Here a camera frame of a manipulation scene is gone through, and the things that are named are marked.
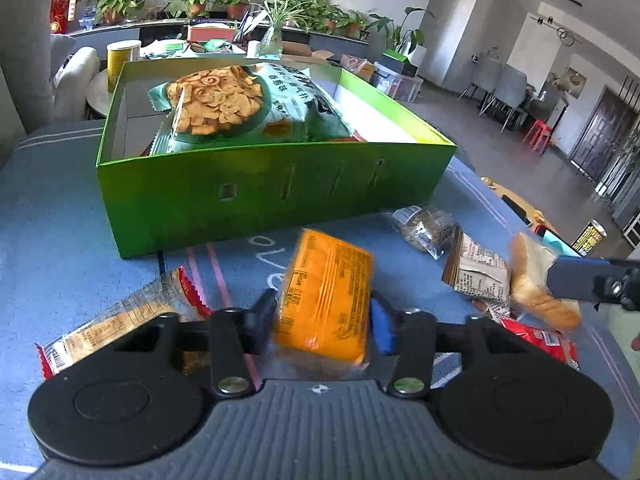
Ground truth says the packaged bread slice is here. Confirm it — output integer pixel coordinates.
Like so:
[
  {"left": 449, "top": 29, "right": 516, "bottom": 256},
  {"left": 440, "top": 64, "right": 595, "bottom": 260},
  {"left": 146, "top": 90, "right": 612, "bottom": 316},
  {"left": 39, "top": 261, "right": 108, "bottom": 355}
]
[{"left": 510, "top": 233, "right": 582, "bottom": 333}]

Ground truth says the grey sofa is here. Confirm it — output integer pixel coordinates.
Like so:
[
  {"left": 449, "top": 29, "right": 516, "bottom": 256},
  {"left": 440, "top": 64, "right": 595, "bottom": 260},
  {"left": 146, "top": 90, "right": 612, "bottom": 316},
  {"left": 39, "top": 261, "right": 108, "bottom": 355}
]
[{"left": 1, "top": 0, "right": 100, "bottom": 160}]

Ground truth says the long tv cabinet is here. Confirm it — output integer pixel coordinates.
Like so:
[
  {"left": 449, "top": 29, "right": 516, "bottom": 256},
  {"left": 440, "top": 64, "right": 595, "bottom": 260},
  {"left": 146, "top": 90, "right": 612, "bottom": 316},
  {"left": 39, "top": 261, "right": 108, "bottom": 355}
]
[{"left": 67, "top": 18, "right": 376, "bottom": 61}]

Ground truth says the green cardboard box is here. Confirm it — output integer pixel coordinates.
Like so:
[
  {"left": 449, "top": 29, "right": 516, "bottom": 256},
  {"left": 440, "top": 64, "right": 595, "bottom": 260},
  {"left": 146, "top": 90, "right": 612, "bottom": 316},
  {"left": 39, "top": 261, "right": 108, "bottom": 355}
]
[{"left": 96, "top": 55, "right": 456, "bottom": 258}]

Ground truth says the clear dark snack packet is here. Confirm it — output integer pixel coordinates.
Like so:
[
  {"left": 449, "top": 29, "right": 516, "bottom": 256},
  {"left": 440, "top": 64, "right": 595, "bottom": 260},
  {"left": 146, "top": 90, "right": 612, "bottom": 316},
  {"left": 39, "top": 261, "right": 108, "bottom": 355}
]
[{"left": 392, "top": 205, "right": 458, "bottom": 260}]

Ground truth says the open cardboard box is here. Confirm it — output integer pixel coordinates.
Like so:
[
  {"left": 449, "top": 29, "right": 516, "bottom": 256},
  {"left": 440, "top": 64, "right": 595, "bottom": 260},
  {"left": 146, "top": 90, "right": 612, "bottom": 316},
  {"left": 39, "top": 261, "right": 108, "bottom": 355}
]
[{"left": 281, "top": 41, "right": 333, "bottom": 64}]

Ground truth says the orange snack packet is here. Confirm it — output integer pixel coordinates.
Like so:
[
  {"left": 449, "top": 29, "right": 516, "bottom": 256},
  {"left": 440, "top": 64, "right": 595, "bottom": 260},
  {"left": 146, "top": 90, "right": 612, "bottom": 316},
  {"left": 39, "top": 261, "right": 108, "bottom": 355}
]
[{"left": 274, "top": 229, "right": 374, "bottom": 365}]

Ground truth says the large leafy floor plant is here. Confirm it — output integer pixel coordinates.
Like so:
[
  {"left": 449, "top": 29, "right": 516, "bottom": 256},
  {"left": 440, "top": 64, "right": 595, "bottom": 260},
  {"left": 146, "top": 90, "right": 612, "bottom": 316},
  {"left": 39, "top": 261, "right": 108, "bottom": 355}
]
[{"left": 366, "top": 6, "right": 435, "bottom": 58}]

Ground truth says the blue plaid tablecloth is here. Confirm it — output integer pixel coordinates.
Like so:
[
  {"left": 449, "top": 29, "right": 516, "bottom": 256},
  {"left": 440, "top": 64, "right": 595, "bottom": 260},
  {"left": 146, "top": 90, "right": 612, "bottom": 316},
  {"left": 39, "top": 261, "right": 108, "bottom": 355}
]
[{"left": 1, "top": 122, "right": 639, "bottom": 479}]

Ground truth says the clear storage bin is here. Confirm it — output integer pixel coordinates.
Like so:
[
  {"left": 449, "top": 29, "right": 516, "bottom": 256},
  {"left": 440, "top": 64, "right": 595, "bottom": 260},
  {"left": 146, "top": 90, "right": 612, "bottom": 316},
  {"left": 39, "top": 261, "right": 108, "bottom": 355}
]
[{"left": 371, "top": 62, "right": 423, "bottom": 103}]

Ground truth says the yellow wooden stool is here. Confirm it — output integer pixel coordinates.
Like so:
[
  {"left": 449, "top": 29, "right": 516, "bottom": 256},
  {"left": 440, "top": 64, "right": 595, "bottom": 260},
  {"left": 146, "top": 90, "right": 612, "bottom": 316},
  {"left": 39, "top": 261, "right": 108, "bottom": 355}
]
[{"left": 482, "top": 177, "right": 558, "bottom": 234}]

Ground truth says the brown white snack packet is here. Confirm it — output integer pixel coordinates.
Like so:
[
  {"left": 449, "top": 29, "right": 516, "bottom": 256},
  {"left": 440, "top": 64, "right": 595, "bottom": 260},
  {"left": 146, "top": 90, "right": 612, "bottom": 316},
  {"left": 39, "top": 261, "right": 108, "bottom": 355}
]
[{"left": 442, "top": 228, "right": 510, "bottom": 304}]

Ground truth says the red plastic stool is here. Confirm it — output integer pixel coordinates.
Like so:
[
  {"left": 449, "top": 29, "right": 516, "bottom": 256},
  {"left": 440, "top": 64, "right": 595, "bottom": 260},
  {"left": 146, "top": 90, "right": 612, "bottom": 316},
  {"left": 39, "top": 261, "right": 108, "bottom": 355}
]
[{"left": 523, "top": 119, "right": 552, "bottom": 155}]

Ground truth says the red edged clear snack packet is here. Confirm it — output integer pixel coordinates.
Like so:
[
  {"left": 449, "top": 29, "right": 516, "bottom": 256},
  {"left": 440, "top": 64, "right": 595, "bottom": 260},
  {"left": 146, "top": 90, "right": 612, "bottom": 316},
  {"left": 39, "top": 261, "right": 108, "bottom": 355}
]
[{"left": 36, "top": 266, "right": 212, "bottom": 380}]

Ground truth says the green chips bag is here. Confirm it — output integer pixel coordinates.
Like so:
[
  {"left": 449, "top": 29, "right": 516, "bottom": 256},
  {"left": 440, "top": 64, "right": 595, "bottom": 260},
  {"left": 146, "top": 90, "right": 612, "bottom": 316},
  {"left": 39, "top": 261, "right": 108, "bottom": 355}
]
[{"left": 149, "top": 63, "right": 354, "bottom": 155}]

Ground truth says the orange box on table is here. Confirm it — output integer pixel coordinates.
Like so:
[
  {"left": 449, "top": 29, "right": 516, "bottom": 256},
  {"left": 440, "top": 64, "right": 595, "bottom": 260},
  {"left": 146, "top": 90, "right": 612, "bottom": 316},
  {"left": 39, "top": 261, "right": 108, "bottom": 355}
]
[{"left": 186, "top": 23, "right": 236, "bottom": 42}]

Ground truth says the yellow patterned can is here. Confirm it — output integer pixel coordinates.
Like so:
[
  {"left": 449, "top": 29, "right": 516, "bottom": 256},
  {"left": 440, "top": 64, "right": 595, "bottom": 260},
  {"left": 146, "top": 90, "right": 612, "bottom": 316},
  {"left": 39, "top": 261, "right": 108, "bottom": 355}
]
[{"left": 570, "top": 219, "right": 608, "bottom": 257}]

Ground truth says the glass vase with plant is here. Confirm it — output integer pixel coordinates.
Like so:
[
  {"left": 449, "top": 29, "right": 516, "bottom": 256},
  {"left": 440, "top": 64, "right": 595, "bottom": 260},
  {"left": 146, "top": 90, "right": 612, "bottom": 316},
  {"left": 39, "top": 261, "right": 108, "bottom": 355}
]
[{"left": 259, "top": 0, "right": 306, "bottom": 58}]

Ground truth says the yellow tin can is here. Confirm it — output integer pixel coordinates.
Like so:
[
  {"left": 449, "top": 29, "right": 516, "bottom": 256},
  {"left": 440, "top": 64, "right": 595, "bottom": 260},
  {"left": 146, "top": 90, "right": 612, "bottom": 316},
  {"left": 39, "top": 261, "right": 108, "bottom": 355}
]
[{"left": 106, "top": 39, "right": 142, "bottom": 93}]

